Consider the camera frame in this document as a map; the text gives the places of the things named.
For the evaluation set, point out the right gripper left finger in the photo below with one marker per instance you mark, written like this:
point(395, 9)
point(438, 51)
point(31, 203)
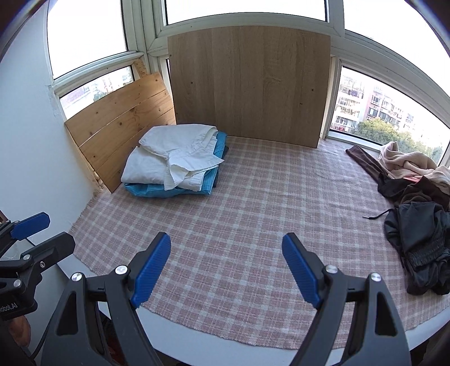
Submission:
point(75, 333)

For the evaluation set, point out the white shirt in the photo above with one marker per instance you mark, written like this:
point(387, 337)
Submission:
point(186, 148)

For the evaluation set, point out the black garment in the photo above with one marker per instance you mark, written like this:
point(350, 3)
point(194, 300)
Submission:
point(419, 232)

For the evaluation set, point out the blue striped garment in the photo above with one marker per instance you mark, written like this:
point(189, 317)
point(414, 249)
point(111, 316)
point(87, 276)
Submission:
point(143, 176)

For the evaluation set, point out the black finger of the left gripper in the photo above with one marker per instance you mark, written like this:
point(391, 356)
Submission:
point(49, 252)
point(13, 231)

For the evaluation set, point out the large light wooden board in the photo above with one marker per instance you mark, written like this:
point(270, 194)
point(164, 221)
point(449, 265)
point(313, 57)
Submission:
point(260, 82)

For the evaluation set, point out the pink plaid tablecloth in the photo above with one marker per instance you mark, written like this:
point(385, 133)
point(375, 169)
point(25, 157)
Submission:
point(226, 275)

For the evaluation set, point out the left hand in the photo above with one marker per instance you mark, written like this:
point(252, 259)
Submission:
point(19, 328)

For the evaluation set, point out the dark brown garment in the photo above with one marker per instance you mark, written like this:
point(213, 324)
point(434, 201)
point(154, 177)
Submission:
point(398, 190)

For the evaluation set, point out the beige garment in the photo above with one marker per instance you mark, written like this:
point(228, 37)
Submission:
point(412, 165)

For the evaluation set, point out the pine plank board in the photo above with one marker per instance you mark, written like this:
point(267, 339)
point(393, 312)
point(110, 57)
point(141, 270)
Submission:
point(108, 130)

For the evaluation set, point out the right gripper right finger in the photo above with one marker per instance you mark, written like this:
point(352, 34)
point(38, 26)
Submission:
point(376, 335)

